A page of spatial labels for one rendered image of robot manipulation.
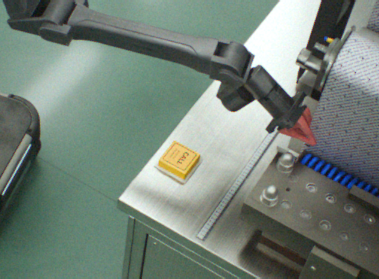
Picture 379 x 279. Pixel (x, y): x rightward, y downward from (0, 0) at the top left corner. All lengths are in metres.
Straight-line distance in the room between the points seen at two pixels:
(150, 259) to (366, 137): 0.58
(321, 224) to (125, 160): 1.41
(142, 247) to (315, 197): 0.43
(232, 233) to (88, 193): 1.19
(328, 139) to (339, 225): 0.18
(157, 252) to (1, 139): 1.01
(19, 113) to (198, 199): 1.13
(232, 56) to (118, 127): 1.46
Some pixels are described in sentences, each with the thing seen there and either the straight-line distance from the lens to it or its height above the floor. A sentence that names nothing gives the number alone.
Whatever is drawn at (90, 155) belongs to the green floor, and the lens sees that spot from 2.96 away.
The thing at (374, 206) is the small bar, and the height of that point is 1.05.
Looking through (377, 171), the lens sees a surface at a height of 1.08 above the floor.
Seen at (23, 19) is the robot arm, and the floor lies 1.16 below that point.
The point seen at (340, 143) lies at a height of 1.10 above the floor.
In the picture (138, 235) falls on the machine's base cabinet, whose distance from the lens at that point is 1.83.
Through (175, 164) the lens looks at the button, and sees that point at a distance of 1.80.
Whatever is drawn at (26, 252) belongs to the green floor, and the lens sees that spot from 2.73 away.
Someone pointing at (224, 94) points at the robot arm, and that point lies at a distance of 1.71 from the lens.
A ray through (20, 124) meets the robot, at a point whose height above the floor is 0.24.
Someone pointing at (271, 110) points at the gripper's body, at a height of 1.13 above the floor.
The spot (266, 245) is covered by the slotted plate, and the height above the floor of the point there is 0.92.
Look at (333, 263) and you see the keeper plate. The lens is 1.61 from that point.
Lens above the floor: 2.36
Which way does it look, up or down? 51 degrees down
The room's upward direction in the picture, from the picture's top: 11 degrees clockwise
